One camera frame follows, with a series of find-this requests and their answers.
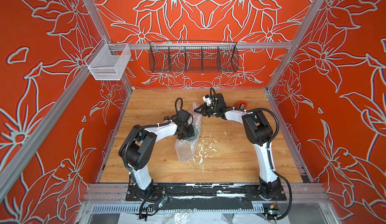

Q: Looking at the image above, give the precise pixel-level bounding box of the clear bubble wrap sheet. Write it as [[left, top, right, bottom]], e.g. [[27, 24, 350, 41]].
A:
[[175, 102, 203, 163]]

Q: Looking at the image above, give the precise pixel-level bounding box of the green leaf pattern bowl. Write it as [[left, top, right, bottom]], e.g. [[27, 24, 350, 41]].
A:
[[181, 124, 200, 141]]

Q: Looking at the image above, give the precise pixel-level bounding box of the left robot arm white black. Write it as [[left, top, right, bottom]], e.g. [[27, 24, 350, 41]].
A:
[[119, 109, 195, 202]]

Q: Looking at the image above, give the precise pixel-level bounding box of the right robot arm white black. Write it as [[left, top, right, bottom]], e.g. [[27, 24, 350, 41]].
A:
[[194, 93, 293, 201]]

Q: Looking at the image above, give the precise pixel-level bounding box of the clear plastic bin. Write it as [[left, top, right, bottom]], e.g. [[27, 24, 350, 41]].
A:
[[85, 39, 132, 81]]

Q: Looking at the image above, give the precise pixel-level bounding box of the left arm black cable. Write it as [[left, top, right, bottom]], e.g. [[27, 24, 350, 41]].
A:
[[174, 97, 184, 116]]

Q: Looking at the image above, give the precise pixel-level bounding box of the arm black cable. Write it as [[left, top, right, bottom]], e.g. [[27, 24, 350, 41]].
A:
[[174, 97, 184, 116], [253, 107, 293, 220]]

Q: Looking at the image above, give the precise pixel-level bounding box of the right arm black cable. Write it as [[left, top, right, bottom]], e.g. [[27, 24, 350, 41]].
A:
[[253, 107, 293, 220]]

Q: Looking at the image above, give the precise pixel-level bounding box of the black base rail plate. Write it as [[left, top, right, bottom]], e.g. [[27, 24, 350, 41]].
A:
[[125, 182, 287, 202]]

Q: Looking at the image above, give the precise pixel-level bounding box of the black wire basket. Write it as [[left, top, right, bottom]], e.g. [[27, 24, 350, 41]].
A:
[[149, 40, 240, 73]]

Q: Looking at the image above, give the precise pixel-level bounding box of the grey cable duct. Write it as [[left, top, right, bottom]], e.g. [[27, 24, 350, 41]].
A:
[[90, 203, 264, 214]]

